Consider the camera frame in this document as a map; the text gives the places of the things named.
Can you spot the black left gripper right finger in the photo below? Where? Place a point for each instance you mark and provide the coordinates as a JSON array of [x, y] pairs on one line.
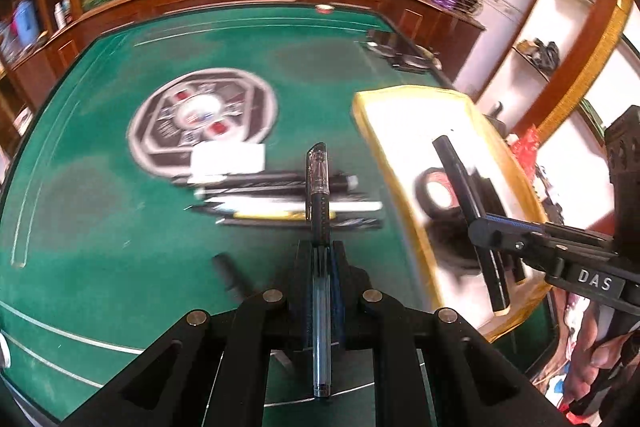
[[349, 322]]

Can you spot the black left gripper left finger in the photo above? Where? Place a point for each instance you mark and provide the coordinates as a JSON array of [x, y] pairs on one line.
[[300, 294]]

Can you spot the thick black marker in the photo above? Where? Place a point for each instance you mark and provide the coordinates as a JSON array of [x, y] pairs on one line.
[[472, 210]]

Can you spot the clear black gel pen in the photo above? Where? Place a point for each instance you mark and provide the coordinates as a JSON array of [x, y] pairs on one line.
[[318, 214]]

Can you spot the right human hand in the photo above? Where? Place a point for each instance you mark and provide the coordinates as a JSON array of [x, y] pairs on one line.
[[590, 355]]

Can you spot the black yellow pen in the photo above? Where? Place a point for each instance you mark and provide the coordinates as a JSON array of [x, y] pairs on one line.
[[296, 223]]

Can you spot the white barrel pen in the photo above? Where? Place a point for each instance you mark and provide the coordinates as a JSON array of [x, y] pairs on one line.
[[247, 204]]

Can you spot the red plastic bag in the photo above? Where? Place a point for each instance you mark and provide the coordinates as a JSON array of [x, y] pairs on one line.
[[525, 147]]

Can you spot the black marker white cap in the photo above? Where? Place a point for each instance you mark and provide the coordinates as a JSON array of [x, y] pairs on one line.
[[339, 182]]

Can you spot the white pill bottle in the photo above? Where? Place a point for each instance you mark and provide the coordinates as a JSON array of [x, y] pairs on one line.
[[212, 160]]

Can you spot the black electrical tape roll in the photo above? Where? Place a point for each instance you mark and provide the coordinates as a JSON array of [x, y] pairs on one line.
[[436, 197]]

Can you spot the yellow-rimmed white tray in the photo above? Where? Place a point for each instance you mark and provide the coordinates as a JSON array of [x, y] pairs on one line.
[[400, 125]]

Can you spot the black-framed eyeglasses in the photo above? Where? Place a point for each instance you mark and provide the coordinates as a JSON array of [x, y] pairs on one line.
[[401, 60]]

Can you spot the small red white chip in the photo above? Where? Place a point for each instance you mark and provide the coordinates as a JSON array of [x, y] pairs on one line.
[[324, 8]]

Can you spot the blue water jug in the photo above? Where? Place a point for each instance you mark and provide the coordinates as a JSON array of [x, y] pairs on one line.
[[26, 22]]

